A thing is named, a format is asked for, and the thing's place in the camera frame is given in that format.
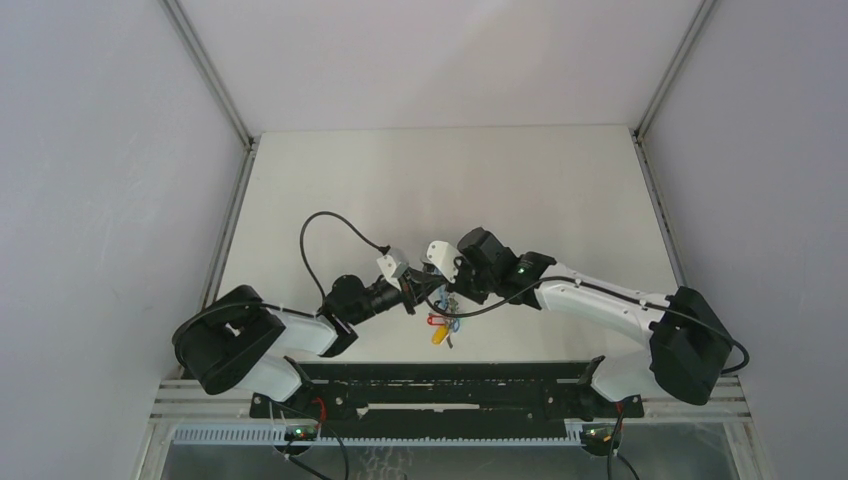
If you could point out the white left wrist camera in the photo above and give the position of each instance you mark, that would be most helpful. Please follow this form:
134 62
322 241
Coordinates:
393 264

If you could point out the right aluminium frame post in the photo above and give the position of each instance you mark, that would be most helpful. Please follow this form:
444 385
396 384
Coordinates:
684 49

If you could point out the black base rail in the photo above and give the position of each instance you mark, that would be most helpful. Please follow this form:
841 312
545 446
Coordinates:
446 398

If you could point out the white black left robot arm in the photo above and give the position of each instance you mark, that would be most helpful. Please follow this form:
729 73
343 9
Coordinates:
243 342

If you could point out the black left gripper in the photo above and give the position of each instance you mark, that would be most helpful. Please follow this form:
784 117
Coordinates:
415 284

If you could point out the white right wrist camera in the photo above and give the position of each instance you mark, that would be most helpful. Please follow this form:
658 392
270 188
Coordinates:
445 258

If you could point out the red tagged key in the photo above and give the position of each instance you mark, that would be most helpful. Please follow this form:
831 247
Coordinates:
436 320

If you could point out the left aluminium frame post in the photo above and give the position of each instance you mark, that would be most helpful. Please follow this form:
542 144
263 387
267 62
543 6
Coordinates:
187 33

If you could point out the aluminium frame post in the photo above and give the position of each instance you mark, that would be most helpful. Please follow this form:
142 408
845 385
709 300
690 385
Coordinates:
187 33
684 49

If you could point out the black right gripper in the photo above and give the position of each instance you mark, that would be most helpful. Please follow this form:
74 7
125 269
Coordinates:
459 286

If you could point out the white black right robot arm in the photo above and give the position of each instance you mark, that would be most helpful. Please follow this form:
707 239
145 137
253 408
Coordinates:
683 345

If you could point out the round key organizer with rings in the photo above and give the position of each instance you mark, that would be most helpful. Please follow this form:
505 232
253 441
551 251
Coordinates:
441 298

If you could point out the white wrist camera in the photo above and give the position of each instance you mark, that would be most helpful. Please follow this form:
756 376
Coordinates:
393 264
445 258

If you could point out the white slotted cable duct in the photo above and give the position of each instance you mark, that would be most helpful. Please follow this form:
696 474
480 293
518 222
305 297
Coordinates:
566 434

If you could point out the yellow tagged key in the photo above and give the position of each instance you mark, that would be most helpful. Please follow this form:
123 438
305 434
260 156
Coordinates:
440 335

